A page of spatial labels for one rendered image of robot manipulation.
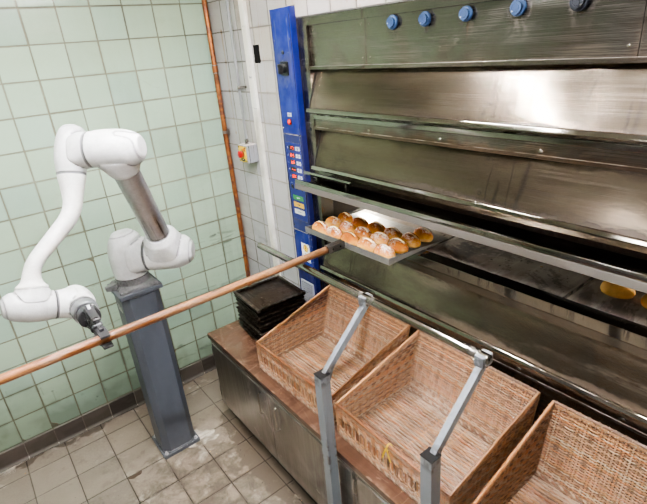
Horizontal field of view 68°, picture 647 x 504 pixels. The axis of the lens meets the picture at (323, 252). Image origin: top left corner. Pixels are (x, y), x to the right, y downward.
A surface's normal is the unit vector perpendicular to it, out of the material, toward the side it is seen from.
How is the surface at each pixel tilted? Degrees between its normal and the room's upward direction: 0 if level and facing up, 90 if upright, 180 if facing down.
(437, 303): 70
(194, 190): 90
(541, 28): 90
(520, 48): 90
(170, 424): 90
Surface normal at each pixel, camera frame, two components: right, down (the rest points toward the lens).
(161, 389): 0.62, 0.27
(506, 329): -0.76, -0.03
